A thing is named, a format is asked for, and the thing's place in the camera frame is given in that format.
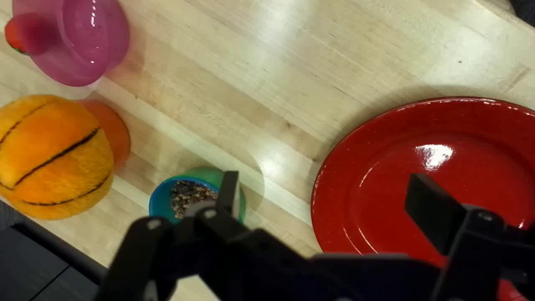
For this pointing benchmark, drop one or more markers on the orange pumpkin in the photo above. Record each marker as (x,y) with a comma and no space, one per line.
(51,155)

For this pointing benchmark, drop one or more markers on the translucent purple bowl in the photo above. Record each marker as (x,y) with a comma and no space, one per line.
(85,38)

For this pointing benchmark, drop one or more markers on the small red-orange ball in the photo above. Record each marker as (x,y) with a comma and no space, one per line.
(23,33)

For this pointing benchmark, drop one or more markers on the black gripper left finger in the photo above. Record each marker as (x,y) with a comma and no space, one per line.
(168,251)

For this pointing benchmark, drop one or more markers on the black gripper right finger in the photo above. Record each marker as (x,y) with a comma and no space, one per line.
(474,251)

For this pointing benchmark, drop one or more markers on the mixed dried beans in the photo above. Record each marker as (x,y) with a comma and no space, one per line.
(187,194)

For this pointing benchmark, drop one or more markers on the blue and green bowl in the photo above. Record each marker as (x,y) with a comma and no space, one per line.
(160,200)

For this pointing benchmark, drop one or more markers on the red plate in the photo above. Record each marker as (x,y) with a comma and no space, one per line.
(379,184)

